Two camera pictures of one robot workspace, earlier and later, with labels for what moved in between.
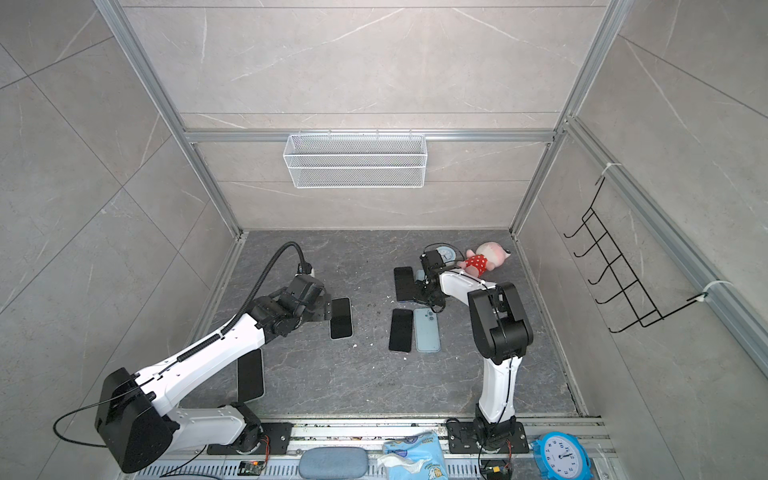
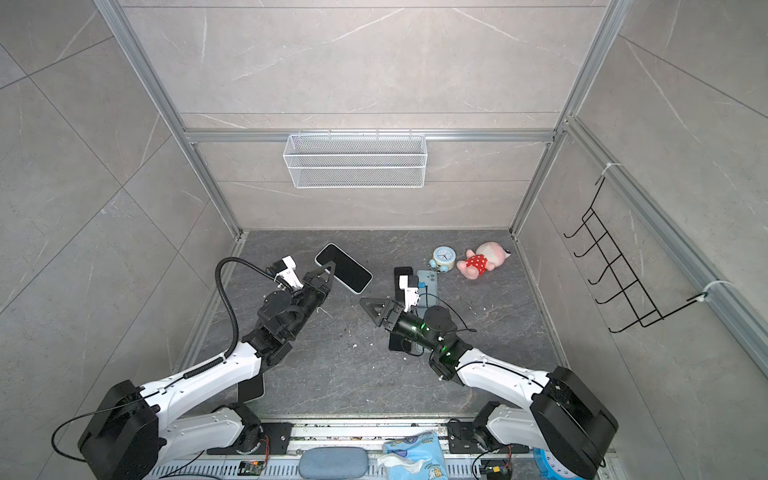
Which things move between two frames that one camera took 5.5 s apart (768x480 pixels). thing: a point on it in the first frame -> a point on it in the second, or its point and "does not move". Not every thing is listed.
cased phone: [341, 323] -> [346, 269]
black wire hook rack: [644, 307] does not move
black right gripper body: [423, 293] -> [410, 326]
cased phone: [404, 282] does not move
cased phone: [250, 376] does not move
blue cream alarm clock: [447, 254] does not move
